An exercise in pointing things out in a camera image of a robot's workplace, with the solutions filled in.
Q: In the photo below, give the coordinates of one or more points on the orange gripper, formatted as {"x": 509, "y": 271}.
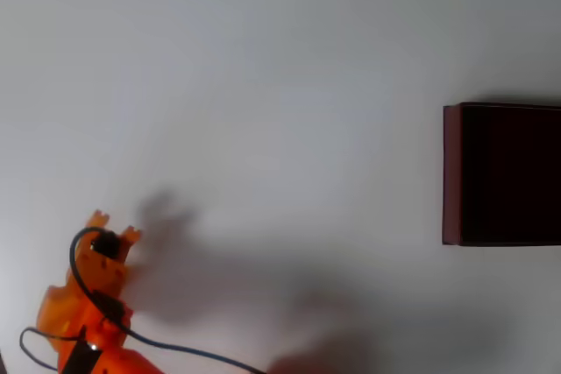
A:
{"x": 110, "y": 270}

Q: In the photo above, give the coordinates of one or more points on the dark red open box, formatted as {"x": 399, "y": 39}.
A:
{"x": 504, "y": 172}

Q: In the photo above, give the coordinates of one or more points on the orange pronged camera mount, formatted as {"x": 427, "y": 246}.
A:
{"x": 103, "y": 271}

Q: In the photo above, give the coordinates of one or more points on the small black camera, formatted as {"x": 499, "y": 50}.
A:
{"x": 107, "y": 243}

